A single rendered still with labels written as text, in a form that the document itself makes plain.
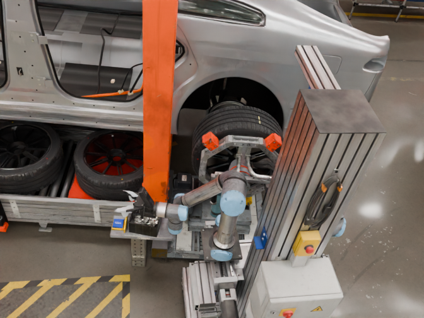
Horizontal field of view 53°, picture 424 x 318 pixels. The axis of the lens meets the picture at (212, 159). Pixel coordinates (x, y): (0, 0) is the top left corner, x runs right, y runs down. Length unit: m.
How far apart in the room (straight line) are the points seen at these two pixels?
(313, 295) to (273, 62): 1.54
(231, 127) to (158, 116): 0.52
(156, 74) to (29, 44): 1.04
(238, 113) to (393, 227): 1.98
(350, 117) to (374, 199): 2.78
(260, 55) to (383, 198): 2.12
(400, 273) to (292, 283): 1.99
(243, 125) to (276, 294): 1.19
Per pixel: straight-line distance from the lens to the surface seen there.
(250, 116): 2.82
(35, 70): 3.14
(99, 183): 3.26
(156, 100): 2.39
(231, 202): 1.94
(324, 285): 2.06
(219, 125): 2.79
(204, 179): 2.94
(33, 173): 3.42
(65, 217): 3.45
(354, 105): 1.64
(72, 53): 3.91
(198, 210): 3.53
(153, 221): 2.92
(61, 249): 3.54
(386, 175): 4.61
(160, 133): 2.55
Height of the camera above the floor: 2.92
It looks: 45 degrees down
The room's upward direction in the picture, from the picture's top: 9 degrees clockwise
